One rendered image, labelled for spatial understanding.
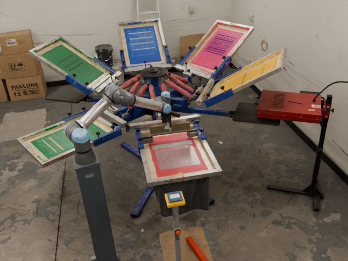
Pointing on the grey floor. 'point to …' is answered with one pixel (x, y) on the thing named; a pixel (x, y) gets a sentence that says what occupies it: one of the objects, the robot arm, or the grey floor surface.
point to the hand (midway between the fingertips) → (170, 129)
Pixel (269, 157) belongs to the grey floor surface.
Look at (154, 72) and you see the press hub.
